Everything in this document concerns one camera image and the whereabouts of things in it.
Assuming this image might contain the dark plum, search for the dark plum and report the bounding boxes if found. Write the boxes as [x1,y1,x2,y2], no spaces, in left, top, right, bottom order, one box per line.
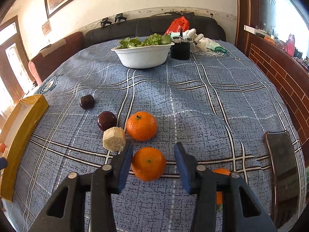
[97,111,117,131]
[79,94,95,110]

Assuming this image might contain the black leather sofa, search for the black leather sofa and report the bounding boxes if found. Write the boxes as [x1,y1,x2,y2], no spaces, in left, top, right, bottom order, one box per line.
[84,14,226,48]

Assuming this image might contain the black clamp device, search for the black clamp device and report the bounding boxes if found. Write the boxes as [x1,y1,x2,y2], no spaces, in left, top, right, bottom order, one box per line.
[99,17,112,28]
[115,13,127,24]

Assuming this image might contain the green lettuce leaves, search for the green lettuce leaves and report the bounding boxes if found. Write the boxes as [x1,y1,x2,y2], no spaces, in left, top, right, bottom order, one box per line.
[118,34,172,49]

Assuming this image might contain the wooden glass door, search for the wooden glass door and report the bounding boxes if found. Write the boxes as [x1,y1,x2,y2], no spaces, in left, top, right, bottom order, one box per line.
[1,16,35,127]

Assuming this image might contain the blue plaid tablecloth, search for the blue plaid tablecloth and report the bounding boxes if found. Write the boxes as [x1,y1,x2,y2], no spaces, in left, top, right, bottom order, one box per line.
[5,40,306,231]

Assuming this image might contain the small wall plaque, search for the small wall plaque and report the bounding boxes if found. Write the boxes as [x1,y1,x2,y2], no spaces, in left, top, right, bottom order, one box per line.
[42,20,52,36]

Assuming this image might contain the yellow-rimmed cardboard tray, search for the yellow-rimmed cardboard tray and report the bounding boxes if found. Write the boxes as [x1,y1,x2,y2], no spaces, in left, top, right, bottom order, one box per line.
[1,94,49,202]

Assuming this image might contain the maroon armchair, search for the maroon armchair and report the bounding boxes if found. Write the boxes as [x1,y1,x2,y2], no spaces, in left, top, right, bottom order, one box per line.
[28,32,84,85]

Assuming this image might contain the small beige cake piece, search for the small beige cake piece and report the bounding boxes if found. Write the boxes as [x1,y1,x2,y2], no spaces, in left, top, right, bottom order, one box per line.
[103,127,126,152]

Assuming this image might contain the black clamp device right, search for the black clamp device right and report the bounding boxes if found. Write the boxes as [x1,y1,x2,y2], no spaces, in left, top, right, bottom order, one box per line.
[115,13,127,24]

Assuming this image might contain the black cup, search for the black cup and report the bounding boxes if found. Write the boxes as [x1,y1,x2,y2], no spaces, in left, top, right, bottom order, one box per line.
[171,38,191,60]

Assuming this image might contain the red plastic bag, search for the red plastic bag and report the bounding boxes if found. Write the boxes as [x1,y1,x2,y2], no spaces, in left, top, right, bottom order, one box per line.
[165,16,190,35]

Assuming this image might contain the pink bottle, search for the pink bottle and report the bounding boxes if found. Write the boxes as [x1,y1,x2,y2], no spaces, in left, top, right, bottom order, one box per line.
[285,34,295,57]

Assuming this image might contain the wooden brick-pattern cabinet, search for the wooden brick-pattern cabinet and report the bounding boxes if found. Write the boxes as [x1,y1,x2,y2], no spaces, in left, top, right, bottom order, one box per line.
[244,25,308,165]

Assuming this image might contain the white bowl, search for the white bowl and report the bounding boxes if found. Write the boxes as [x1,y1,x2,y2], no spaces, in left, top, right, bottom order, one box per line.
[111,42,174,69]

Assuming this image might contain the black clamp device left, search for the black clamp device left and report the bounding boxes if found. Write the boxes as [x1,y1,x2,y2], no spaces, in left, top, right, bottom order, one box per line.
[99,17,112,28]

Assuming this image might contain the black smartphone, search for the black smartphone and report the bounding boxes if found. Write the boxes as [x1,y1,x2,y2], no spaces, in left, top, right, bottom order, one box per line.
[263,130,300,229]

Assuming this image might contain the white gloves pile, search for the white gloves pile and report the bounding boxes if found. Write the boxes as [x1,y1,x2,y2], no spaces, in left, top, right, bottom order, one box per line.
[183,28,227,53]

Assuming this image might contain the large orange mandarin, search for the large orange mandarin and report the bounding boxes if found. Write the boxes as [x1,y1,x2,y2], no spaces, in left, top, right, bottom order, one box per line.
[0,143,6,153]

